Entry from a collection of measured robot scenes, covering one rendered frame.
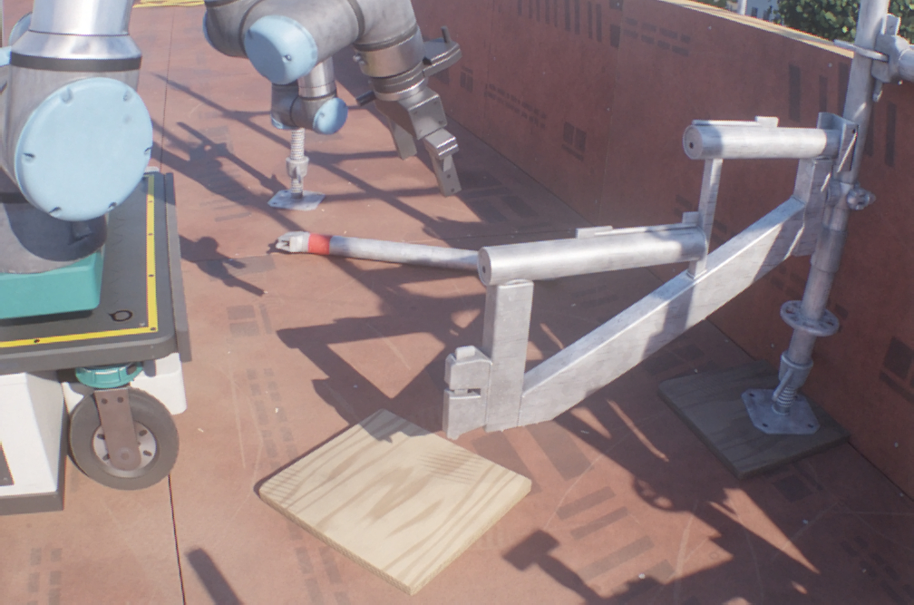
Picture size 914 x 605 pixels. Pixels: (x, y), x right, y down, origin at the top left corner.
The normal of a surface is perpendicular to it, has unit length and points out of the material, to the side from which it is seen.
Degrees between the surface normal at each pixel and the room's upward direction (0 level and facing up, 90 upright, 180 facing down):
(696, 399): 0
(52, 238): 70
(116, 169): 95
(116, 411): 90
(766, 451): 0
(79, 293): 90
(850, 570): 0
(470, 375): 90
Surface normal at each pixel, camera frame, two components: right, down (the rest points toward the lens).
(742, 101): -0.94, 0.09
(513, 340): 0.34, 0.43
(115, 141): 0.70, 0.43
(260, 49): -0.60, 0.64
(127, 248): 0.07, -0.90
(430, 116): 0.50, 0.51
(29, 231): 0.33, 0.11
